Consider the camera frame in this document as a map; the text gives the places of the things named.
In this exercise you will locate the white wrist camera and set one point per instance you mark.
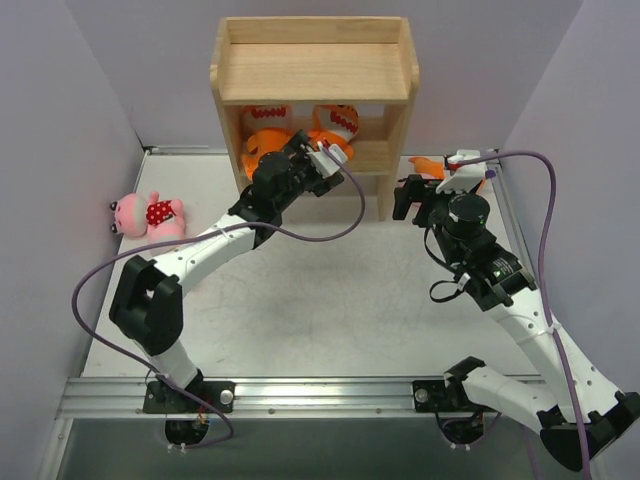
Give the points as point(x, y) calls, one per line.
point(328, 160)
point(462, 179)

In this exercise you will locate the pink plush striped shirt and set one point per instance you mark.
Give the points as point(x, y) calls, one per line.
point(168, 230)

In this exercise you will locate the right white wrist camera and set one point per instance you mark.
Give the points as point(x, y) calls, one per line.
point(462, 179)

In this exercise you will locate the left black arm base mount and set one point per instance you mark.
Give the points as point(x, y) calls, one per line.
point(200, 395)

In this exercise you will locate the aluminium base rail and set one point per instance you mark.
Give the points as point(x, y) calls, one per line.
point(245, 398)

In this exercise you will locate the orange shark plush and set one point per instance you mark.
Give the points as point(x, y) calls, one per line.
point(269, 128)
point(335, 124)
point(428, 168)

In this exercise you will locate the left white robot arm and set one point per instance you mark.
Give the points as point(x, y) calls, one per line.
point(148, 303)

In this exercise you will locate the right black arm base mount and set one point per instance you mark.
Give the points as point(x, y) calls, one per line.
point(446, 394)

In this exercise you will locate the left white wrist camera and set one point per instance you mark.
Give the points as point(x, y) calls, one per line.
point(328, 160)

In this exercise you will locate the pink plush red polka-dot shirt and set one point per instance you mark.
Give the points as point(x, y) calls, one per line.
point(133, 213)

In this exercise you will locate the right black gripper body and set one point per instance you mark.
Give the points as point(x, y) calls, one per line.
point(417, 201)

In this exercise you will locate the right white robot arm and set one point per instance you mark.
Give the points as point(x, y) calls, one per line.
point(579, 412)

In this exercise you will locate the wooden three-tier shelf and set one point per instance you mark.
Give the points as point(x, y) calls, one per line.
point(309, 60)

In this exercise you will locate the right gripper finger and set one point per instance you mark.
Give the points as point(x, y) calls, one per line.
point(417, 183)
point(404, 197)

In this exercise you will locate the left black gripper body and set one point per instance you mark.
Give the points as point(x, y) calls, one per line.
point(310, 163)

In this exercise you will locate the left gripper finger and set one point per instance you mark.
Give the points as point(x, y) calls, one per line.
point(326, 185)
point(298, 146)

